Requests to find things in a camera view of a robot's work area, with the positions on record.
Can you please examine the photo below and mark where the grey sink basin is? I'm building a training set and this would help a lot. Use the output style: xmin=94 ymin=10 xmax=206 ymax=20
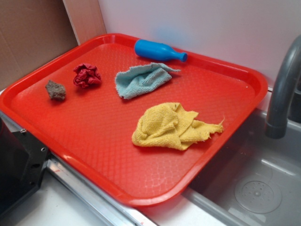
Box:
xmin=183 ymin=110 xmax=301 ymax=226

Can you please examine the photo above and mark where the brown cardboard panel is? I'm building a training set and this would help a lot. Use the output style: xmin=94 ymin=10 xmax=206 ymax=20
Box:
xmin=0 ymin=0 xmax=106 ymax=89

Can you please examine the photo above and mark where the grey faucet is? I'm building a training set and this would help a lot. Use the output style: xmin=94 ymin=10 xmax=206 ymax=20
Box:
xmin=265 ymin=36 xmax=301 ymax=139

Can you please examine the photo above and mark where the yellow cloth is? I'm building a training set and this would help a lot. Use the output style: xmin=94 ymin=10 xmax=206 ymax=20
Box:
xmin=132 ymin=103 xmax=224 ymax=151

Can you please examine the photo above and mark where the blue plastic bottle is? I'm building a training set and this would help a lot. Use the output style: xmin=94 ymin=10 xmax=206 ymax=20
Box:
xmin=134 ymin=40 xmax=188 ymax=62

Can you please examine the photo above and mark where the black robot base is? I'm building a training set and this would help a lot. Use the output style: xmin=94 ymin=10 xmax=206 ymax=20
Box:
xmin=0 ymin=120 xmax=49 ymax=218

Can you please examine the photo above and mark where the crumpled red cloth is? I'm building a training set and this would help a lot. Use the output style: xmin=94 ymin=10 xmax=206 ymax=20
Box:
xmin=73 ymin=63 xmax=102 ymax=89

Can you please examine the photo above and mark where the brown rock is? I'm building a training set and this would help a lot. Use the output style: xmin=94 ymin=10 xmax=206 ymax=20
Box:
xmin=45 ymin=80 xmax=66 ymax=101

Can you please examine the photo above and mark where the light blue cloth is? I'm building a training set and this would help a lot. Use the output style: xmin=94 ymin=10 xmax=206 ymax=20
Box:
xmin=115 ymin=63 xmax=181 ymax=100

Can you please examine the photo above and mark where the red plastic tray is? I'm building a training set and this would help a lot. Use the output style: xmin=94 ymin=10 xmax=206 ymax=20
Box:
xmin=0 ymin=34 xmax=268 ymax=207

